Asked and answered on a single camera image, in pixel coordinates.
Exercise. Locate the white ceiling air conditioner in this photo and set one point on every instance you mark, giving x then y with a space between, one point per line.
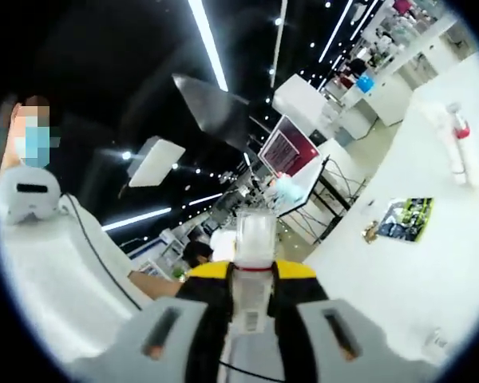
157 161

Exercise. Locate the white skincare tube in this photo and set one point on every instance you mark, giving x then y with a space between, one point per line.
447 151

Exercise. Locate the clear plastic wrapper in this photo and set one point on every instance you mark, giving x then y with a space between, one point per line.
439 339

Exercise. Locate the white standing desk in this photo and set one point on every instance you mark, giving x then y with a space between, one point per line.
309 183

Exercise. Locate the blue bin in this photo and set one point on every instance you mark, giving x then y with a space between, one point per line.
366 84

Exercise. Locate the dark hanging ceiling panel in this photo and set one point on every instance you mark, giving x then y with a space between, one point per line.
211 107

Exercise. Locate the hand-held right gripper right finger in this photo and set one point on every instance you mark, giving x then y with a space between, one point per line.
343 347

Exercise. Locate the person's white shirt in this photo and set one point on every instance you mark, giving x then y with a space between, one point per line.
44 279

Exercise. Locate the red screen computer monitor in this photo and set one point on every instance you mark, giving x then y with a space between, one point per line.
287 147

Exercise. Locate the long ceiling light strip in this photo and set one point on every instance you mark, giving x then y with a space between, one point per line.
207 44

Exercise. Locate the long white counter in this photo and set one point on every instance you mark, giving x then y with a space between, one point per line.
389 109

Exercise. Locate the red collar skincare bottle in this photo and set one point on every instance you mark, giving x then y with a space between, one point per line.
463 131

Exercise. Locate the gold foil packet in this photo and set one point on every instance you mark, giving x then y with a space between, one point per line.
371 233

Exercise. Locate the white chest device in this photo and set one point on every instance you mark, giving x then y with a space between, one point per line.
28 199

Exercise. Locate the clear cap skincare bottle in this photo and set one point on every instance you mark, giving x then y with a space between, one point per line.
255 239

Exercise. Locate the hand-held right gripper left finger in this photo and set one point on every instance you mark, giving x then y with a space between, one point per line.
143 343

